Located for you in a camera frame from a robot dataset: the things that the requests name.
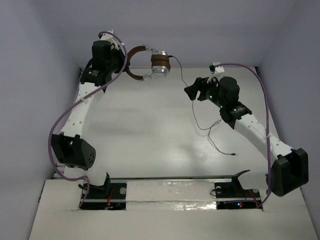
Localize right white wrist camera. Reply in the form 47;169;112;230
207;62;225;83

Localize aluminium rail left side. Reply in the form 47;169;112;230
48;67;85;181

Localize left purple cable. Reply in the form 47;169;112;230
49;31;130;208

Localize thin black headphone cable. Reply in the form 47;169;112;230
168;54;237;157

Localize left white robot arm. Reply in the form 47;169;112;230
48;38;125;197

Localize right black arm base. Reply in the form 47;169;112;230
210;170;262;210

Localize brown silver headphones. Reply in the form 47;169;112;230
126;45;171;81

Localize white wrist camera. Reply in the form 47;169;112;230
207;62;225;83
98;29;117;45

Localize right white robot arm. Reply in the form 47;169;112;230
184;76;309;197

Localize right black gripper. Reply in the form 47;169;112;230
184;74;226;109

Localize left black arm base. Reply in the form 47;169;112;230
78;174;127;211

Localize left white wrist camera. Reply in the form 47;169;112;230
98;29;117;45

